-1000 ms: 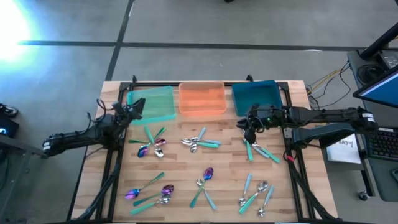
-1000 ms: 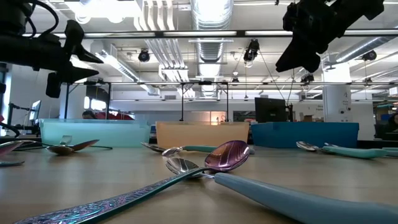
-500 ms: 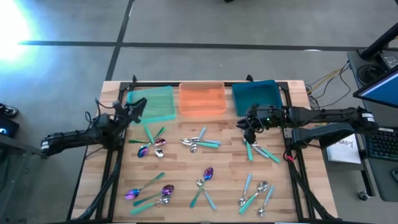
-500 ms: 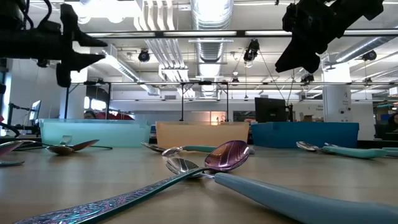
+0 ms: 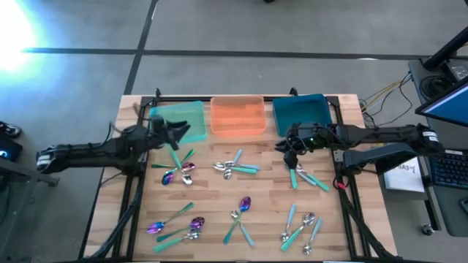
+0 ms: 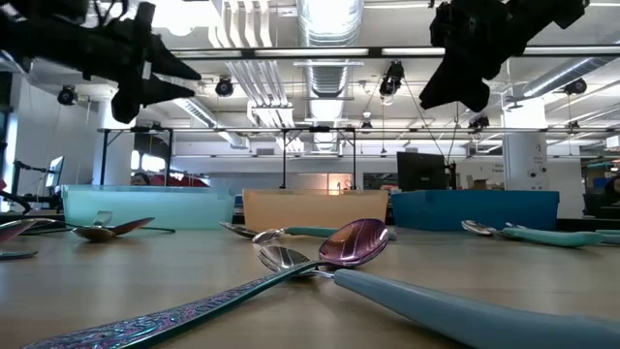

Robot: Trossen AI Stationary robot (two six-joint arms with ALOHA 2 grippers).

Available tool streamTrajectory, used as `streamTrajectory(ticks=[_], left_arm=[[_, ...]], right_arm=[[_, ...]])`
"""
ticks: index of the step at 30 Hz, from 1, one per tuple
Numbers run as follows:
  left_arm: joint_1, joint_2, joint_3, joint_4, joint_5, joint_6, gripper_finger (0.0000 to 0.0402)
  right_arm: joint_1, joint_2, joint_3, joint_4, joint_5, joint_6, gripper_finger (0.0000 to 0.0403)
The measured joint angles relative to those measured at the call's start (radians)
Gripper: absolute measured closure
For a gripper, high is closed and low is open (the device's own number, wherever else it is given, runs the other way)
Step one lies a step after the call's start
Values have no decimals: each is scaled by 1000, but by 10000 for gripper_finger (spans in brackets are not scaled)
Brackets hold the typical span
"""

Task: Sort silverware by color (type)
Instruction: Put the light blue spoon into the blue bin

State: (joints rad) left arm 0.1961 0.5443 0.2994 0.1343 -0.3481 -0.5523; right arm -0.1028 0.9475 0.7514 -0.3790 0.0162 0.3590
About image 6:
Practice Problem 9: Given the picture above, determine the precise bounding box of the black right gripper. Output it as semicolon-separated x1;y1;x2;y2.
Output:
418;0;527;113

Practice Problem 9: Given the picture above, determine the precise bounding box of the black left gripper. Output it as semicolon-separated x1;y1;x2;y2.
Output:
81;1;202;125

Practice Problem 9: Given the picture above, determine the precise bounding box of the copper spoon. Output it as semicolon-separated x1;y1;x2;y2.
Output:
111;216;156;238

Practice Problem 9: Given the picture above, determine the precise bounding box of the gold spoon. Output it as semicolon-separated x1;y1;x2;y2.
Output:
71;225;116;243

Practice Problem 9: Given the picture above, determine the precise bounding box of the purple spoon with patterned handle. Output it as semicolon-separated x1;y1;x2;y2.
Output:
21;217;390;349

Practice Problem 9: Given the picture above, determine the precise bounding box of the dark iridescent spoon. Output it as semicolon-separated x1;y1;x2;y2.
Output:
0;249;39;261

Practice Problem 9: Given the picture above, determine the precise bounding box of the black rig crossbar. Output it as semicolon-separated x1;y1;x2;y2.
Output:
169;46;620;60

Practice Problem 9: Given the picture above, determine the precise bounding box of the white ceiling conduit bundle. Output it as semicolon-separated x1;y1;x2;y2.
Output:
207;0;297;130

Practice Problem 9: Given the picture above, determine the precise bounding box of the black computer monitor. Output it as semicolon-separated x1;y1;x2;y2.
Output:
396;151;450;192

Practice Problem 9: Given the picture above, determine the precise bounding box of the plain white column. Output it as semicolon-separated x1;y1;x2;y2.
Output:
94;99;138;185

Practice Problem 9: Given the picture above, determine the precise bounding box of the white column with signs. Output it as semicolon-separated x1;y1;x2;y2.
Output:
502;96;551;191

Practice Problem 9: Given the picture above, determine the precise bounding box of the blue plastic bin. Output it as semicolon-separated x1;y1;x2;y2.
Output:
390;189;561;232

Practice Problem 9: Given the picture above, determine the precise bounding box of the teal translucent plastic bin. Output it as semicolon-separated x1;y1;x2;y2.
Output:
61;183;236;231

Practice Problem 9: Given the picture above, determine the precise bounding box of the slim grey computer monitor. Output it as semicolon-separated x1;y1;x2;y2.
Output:
45;155;66;191

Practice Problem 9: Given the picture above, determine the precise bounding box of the orange translucent plastic bin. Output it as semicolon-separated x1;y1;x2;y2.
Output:
241;188;389;233

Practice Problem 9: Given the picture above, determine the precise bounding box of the purple iridescent spoon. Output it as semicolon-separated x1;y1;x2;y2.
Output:
0;218;40;243

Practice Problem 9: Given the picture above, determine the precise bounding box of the white rectangular ceiling duct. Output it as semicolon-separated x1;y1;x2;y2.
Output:
164;72;249;149

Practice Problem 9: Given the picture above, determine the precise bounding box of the black metal frame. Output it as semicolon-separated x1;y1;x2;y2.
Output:
278;126;359;191
96;126;175;186

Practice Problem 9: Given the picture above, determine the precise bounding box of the slanted silver ceiling duct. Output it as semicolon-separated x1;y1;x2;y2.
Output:
520;55;620;101

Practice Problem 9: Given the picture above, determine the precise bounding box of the round silver ceiling duct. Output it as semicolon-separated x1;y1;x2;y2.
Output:
295;0;365;152

